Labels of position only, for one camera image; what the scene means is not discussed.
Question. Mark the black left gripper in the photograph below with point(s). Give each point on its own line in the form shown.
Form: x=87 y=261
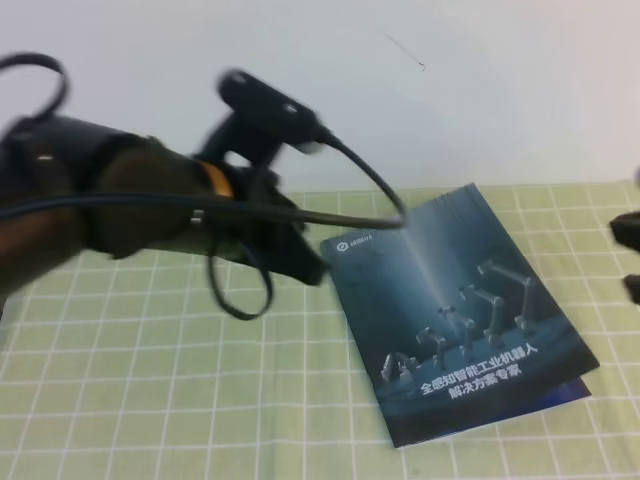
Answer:
x=246 y=231

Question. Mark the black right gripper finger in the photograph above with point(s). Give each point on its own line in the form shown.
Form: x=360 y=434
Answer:
x=625 y=229

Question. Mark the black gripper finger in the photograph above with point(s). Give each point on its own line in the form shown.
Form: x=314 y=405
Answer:
x=631 y=284

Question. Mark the blue robot brochure book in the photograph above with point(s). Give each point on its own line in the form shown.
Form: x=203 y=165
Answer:
x=453 y=326

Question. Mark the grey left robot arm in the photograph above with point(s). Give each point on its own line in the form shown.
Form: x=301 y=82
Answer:
x=69 y=186

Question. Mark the green checked tablecloth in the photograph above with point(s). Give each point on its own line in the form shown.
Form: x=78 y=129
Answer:
x=128 y=370

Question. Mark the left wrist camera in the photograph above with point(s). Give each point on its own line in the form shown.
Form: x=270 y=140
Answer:
x=262 y=120

